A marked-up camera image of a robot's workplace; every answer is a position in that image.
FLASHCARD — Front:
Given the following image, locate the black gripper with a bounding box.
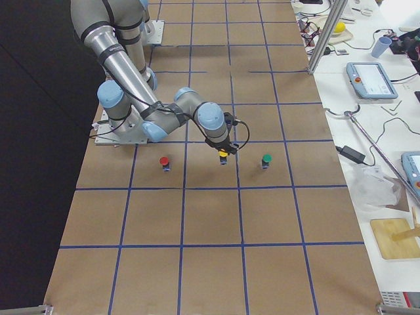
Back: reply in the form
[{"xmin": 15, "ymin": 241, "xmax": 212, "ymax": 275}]
[{"xmin": 205, "ymin": 137, "xmax": 238, "ymax": 155}]

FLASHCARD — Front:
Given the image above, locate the yellow push button switch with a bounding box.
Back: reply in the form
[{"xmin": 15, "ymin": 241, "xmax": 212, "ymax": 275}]
[{"xmin": 219, "ymin": 150, "xmax": 229, "ymax": 165}]

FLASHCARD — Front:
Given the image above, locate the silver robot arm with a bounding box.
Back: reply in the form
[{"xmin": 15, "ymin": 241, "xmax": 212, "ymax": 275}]
[{"xmin": 70, "ymin": 1, "xmax": 239, "ymax": 155}]

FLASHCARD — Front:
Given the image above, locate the wooden board stand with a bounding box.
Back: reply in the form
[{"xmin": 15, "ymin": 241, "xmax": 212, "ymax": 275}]
[{"xmin": 370, "ymin": 207, "xmax": 419, "ymax": 260}]

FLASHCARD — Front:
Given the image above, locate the black power adapter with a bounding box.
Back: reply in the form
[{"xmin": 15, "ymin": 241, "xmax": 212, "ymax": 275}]
[{"xmin": 335, "ymin": 146, "xmax": 366, "ymax": 164}]

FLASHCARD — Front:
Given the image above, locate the metal cane rod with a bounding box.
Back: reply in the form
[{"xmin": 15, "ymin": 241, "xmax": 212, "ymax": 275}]
[{"xmin": 324, "ymin": 104, "xmax": 419, "ymax": 203}]

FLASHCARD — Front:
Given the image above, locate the clear plastic bag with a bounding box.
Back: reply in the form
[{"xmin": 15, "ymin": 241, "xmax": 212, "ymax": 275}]
[{"xmin": 349, "ymin": 165, "xmax": 410, "ymax": 212}]

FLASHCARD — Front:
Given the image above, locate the far teach pendant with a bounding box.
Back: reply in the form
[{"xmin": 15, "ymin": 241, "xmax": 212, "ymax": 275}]
[{"xmin": 346, "ymin": 62, "xmax": 398, "ymax": 100}]

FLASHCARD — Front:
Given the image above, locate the teach pendant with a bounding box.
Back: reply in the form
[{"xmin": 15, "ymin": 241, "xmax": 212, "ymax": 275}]
[
  {"xmin": 401, "ymin": 151, "xmax": 419, "ymax": 203},
  {"xmin": 346, "ymin": 62, "xmax": 398, "ymax": 100}
]

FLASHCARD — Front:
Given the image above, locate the yellow ball in bowl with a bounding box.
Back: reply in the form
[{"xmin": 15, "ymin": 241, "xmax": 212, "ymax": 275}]
[{"xmin": 333, "ymin": 22, "xmax": 346, "ymax": 36}]

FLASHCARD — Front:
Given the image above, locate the near teach pendant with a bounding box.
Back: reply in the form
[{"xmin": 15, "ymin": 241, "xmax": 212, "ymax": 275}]
[{"xmin": 401, "ymin": 151, "xmax": 419, "ymax": 203}]

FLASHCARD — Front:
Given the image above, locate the blue plastic cup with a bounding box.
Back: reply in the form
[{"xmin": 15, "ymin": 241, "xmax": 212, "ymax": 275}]
[{"xmin": 371, "ymin": 36, "xmax": 392, "ymax": 58}]

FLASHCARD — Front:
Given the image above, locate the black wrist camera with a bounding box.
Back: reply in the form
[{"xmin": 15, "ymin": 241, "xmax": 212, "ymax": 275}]
[{"xmin": 224, "ymin": 112, "xmax": 238, "ymax": 131}]

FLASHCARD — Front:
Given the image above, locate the red push button switch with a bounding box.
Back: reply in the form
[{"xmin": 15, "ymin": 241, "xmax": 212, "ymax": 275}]
[{"xmin": 159, "ymin": 156, "xmax": 171, "ymax": 171}]

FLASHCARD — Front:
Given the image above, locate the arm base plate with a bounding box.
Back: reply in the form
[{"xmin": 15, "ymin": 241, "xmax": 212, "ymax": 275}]
[
  {"xmin": 93, "ymin": 107, "xmax": 148, "ymax": 146},
  {"xmin": 143, "ymin": 20, "xmax": 165, "ymax": 45}
]

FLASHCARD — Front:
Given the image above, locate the aluminium frame post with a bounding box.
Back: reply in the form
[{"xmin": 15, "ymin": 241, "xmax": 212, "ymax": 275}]
[{"xmin": 307, "ymin": 0, "xmax": 347, "ymax": 75}]

